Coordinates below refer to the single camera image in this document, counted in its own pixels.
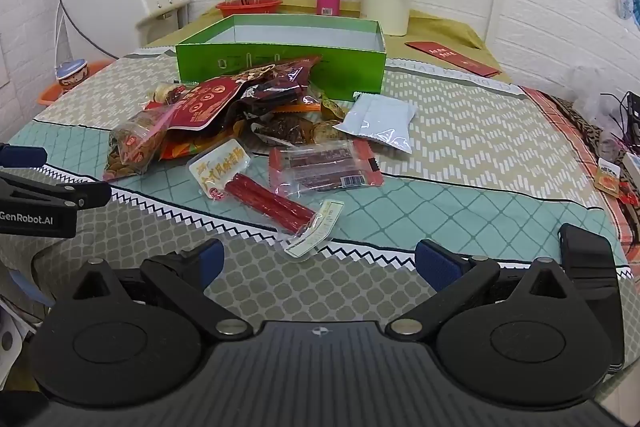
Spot red-edged clear snack packet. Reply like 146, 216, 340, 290
268, 141, 385, 197

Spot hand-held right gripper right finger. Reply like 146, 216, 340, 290
385, 239, 577, 342

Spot red snack bag gold print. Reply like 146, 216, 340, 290
165, 76, 247, 134

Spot green cardboard box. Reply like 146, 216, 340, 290
175, 14, 387, 102

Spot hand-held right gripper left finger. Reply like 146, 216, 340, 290
71, 238, 253, 342

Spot clear plastic bag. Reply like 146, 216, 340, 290
565, 66, 631, 134

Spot maroon snack bag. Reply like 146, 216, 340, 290
232, 55, 324, 118

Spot gold candy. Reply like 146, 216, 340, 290
312, 119, 352, 144
320, 93, 357, 120

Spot patterned green beige tablecloth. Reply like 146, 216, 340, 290
0, 44, 635, 360

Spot small pastry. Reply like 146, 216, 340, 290
149, 82, 189, 108

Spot red envelope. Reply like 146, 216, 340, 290
405, 41, 502, 79

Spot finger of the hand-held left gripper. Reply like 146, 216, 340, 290
0, 145, 49, 169
0, 171, 112, 210

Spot leopard print cloth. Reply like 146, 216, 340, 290
547, 96, 623, 160

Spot black cable bundle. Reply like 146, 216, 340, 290
600, 91, 640, 150

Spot orange plaid cloth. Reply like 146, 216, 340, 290
520, 86, 640, 258

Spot orange plastic basin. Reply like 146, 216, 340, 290
39, 59, 116, 108

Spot light blue snack packet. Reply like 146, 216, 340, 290
332, 92, 419, 154

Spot white water dispenser with screen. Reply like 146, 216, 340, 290
59, 0, 191, 60

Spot red plastic basket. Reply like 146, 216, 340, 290
216, 0, 284, 19

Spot clear packet of red sausages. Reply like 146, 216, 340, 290
187, 138, 346, 261

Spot cartoon cup with blue lid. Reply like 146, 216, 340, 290
55, 61, 90, 96

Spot black rectangular device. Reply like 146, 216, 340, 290
558, 223, 627, 373

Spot small orange snack packet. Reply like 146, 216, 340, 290
595, 159, 627, 196

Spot clear packet of brown snacks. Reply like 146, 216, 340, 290
248, 113, 322, 148

